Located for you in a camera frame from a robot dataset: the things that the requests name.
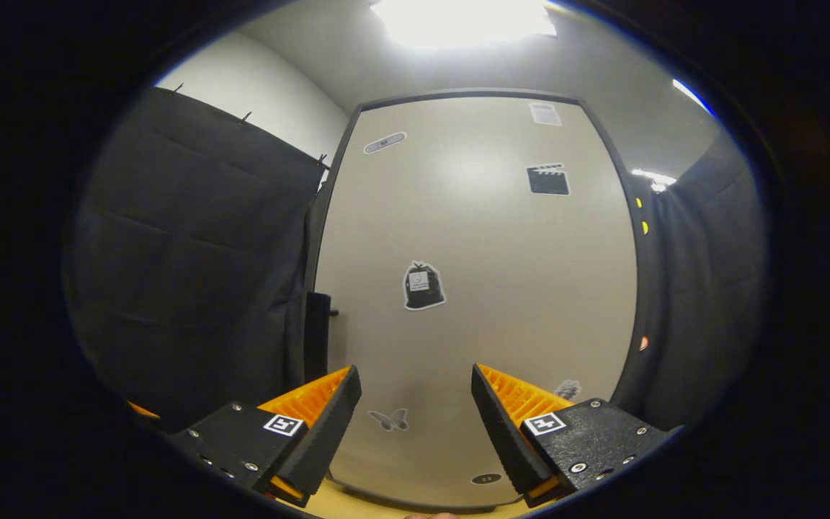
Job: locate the small ceiling light panel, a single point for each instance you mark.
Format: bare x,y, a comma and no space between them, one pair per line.
653,179

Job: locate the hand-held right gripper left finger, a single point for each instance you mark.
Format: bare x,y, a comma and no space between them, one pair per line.
328,432

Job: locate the long ceiling light panel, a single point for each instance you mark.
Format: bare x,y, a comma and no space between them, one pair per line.
692,95

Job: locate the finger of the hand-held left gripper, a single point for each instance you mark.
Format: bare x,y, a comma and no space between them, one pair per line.
145,411

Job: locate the large ceiling light panel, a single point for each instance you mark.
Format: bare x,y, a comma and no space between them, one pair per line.
462,21

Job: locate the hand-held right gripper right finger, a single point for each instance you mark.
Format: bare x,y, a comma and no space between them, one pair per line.
505,440

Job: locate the black backdrop cloth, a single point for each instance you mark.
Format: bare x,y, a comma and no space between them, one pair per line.
184,252

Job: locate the beige cabinet door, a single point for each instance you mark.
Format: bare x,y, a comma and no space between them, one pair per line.
494,324

